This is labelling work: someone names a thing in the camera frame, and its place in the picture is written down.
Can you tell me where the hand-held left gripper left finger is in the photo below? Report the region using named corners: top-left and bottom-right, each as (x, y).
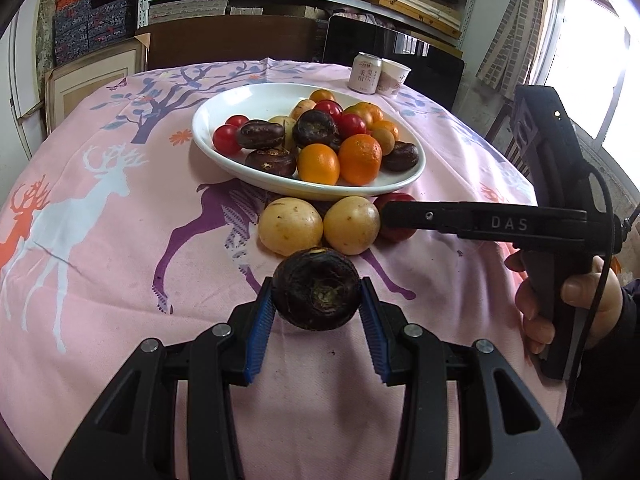
top-left (52, 276), bottom-right (276, 480)

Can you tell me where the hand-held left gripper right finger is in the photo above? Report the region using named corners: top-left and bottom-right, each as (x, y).
top-left (361, 276), bottom-right (583, 480)

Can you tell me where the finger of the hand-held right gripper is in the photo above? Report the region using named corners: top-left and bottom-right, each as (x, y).
top-left (381, 200), bottom-right (474, 236)

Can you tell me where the large red tomato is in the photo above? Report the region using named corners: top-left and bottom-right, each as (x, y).
top-left (372, 192), bottom-right (418, 242)
top-left (338, 113), bottom-right (367, 140)
top-left (314, 100), bottom-right (344, 123)

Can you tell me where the dark water chestnut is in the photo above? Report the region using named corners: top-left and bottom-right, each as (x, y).
top-left (236, 120), bottom-right (286, 150)
top-left (272, 248), bottom-right (362, 332)
top-left (381, 142), bottom-right (420, 172)
top-left (245, 147), bottom-right (298, 178)
top-left (292, 109), bottom-right (342, 150)

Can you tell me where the large navel orange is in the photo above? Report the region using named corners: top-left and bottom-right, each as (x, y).
top-left (338, 133), bottom-right (383, 187)

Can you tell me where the orange mandarin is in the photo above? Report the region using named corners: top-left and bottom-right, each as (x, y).
top-left (297, 143), bottom-right (341, 185)

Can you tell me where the striped yellow pepino melon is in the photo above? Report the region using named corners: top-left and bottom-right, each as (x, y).
top-left (267, 115), bottom-right (298, 151)

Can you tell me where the white oval plate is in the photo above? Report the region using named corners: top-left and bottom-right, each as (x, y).
top-left (192, 83), bottom-right (427, 202)

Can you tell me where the person's right hand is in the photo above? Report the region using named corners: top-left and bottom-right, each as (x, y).
top-left (504, 250), bottom-right (623, 358)

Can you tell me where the dark wooden chair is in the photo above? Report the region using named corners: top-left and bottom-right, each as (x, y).
top-left (482, 105), bottom-right (538, 181)

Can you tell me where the printed paper cup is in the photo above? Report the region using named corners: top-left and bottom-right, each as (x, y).
top-left (376, 58), bottom-right (412, 97)

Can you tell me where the black glossy panel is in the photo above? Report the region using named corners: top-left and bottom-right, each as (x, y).
top-left (322, 15), bottom-right (466, 111)

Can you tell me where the pink beverage can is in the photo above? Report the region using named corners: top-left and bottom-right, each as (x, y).
top-left (348, 52), bottom-right (383, 93)

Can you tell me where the pink deer print tablecloth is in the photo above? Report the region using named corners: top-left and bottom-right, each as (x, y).
top-left (0, 57), bottom-right (576, 480)

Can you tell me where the bright window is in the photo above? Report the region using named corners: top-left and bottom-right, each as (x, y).
top-left (540, 0), bottom-right (640, 161)

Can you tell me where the checked beige curtain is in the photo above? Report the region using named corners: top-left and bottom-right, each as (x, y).
top-left (475, 0), bottom-right (548, 101)

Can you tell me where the stack of flat light boards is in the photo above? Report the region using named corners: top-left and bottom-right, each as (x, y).
top-left (365, 0), bottom-right (463, 41)

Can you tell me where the pink cloth bundle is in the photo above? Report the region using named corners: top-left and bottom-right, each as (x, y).
top-left (332, 9), bottom-right (381, 26)

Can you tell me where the brown wooden board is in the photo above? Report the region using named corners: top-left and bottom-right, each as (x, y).
top-left (135, 15), bottom-right (328, 71)

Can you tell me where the stack of grey boxes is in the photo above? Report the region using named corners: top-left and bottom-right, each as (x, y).
top-left (149, 0), bottom-right (228, 23)

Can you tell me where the stack of blue floral boxes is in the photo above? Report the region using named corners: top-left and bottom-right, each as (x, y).
top-left (52, 0), bottom-right (138, 66)

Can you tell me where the white metal shelf rack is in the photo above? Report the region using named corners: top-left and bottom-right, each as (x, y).
top-left (137, 0), bottom-right (486, 61)

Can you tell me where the white leaning board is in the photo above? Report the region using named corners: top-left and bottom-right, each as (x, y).
top-left (7, 5), bottom-right (48, 146)

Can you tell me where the grey stone slab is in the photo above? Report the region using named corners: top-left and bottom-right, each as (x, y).
top-left (35, 0), bottom-right (58, 68)

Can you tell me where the black cable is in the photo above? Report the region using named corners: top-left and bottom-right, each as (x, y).
top-left (567, 162), bottom-right (626, 411)

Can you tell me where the beige picture frame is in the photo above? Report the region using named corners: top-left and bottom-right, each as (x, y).
top-left (45, 35), bottom-right (151, 133)

